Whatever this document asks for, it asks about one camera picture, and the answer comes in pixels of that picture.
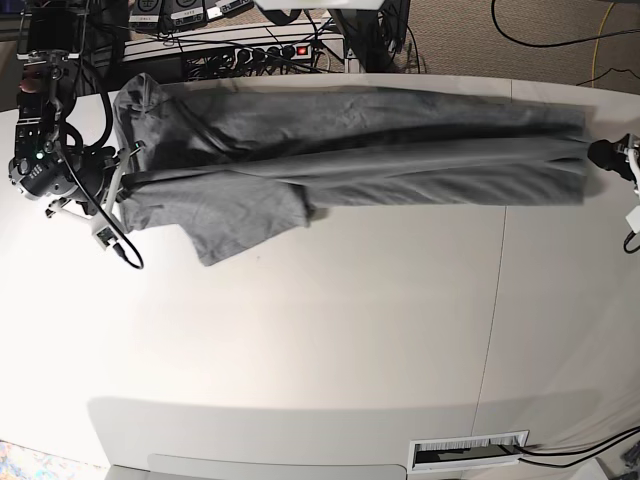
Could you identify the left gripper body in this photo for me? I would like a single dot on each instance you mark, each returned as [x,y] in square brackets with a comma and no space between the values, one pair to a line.
[612,156]

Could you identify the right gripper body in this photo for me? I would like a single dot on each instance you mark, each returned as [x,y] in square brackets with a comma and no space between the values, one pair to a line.
[91,174]

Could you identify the grey T-shirt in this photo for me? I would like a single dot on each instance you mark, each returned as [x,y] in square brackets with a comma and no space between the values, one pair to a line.
[234,169]

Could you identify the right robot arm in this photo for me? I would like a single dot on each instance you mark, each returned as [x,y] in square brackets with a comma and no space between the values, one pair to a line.
[55,42]

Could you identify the black foot pedal left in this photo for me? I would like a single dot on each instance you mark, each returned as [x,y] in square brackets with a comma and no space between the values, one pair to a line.
[145,13]

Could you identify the black foot pedal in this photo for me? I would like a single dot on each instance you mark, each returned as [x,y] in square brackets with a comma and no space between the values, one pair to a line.
[145,13]
[187,12]

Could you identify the black foot pedal middle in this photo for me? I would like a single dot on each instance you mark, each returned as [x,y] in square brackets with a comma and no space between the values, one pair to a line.
[187,12]

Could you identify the black power strip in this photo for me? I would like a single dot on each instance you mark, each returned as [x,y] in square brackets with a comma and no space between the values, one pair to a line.
[266,56]

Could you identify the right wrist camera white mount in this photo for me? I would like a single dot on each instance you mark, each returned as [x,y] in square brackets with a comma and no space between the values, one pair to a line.
[106,228]

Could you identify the table cable grommet slot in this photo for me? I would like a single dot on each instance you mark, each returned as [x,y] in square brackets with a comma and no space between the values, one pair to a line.
[466,453]

